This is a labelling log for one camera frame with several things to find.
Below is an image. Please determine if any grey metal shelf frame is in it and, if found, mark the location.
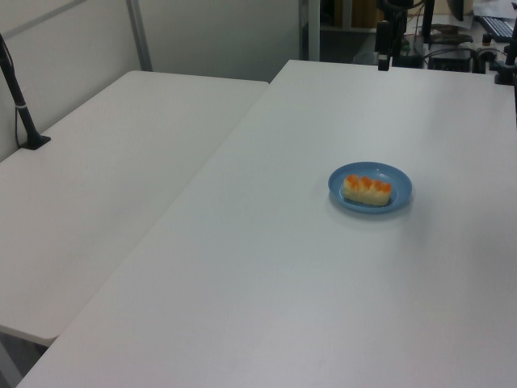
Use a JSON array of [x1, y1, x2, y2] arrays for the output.
[[300, 0, 323, 62]]

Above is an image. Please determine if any blue round plate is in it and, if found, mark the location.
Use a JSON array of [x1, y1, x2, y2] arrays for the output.
[[327, 162, 414, 214]]

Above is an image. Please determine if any black computer box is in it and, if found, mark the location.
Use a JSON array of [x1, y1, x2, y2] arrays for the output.
[[427, 48, 473, 73]]

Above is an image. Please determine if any toy bread with orange topping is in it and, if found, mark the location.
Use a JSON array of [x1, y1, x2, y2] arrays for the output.
[[343, 174, 393, 206]]

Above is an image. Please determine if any black camera pole with base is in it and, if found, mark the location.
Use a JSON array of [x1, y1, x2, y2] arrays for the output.
[[0, 33, 52, 152]]

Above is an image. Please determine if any black clamp camera mount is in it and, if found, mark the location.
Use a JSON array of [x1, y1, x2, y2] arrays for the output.
[[493, 31, 517, 86]]

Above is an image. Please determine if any black computer keyboard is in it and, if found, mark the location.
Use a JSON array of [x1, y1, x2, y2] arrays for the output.
[[479, 15, 516, 42]]

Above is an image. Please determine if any black Franka gripper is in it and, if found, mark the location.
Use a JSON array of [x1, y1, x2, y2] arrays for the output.
[[375, 0, 410, 72]]

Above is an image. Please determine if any black monitor stand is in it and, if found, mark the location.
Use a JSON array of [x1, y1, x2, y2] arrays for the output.
[[420, 0, 437, 44]]

